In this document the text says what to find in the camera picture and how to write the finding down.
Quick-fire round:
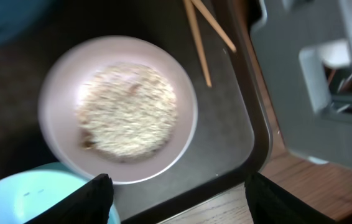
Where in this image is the light blue bowl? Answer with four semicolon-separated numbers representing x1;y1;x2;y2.
0;166;120;223

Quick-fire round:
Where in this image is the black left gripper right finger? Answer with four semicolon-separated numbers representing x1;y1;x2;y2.
244;173;336;224

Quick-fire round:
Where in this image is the leftover rice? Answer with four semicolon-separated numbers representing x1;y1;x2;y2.
76;63;178;162

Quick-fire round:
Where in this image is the wooden chopstick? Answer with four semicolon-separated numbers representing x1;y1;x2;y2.
183;0;212;88
191;0;236;53

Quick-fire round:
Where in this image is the white cup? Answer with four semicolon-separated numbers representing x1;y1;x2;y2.
317;39;351;68

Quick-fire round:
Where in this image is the pink bowl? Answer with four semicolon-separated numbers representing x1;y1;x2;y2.
38;36;198;185

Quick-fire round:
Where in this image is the left wooden chopstick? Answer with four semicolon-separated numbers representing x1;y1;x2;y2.
191;0;236;53

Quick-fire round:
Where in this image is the dark brown serving tray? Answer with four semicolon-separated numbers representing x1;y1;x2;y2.
0;1;272;223

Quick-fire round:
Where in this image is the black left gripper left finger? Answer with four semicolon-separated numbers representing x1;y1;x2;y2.
27;174;114;224

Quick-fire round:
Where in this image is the grey plastic dishwasher rack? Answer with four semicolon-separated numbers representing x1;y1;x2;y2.
251;0;352;169

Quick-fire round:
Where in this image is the dark blue plate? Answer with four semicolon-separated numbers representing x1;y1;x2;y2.
0;0;55;44

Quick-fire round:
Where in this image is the right wooden chopstick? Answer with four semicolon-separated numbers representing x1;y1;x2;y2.
183;0;212;88

